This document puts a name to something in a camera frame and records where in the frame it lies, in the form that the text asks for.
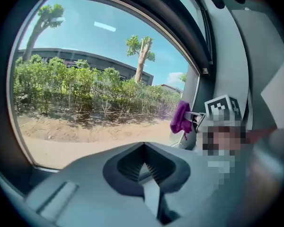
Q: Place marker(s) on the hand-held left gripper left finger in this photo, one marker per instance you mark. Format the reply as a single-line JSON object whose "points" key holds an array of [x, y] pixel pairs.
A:
{"points": [[85, 185]]}

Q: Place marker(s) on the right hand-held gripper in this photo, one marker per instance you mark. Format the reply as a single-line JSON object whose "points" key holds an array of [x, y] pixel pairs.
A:
{"points": [[217, 109]]}

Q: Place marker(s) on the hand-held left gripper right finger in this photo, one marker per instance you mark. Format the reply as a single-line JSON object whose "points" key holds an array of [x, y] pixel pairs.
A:
{"points": [[187, 185]]}

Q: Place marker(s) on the purple cloth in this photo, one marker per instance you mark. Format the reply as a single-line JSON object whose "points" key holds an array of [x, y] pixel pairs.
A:
{"points": [[178, 117]]}

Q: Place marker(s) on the clear window glass pane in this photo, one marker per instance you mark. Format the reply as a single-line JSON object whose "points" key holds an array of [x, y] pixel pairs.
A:
{"points": [[97, 55]]}

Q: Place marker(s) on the person's right forearm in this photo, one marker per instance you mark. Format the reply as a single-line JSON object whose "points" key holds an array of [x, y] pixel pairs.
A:
{"points": [[260, 133]]}

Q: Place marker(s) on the pollarded tree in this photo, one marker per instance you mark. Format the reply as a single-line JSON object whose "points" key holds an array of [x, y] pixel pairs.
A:
{"points": [[142, 60]]}

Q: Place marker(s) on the dark grey building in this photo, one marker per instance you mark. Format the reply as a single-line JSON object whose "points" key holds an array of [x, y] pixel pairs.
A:
{"points": [[104, 61]]}

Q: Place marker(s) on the tall leafy tree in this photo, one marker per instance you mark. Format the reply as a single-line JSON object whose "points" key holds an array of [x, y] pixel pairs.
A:
{"points": [[35, 37]]}

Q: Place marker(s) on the black window frame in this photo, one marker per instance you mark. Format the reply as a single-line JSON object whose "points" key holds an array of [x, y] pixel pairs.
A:
{"points": [[177, 18]]}

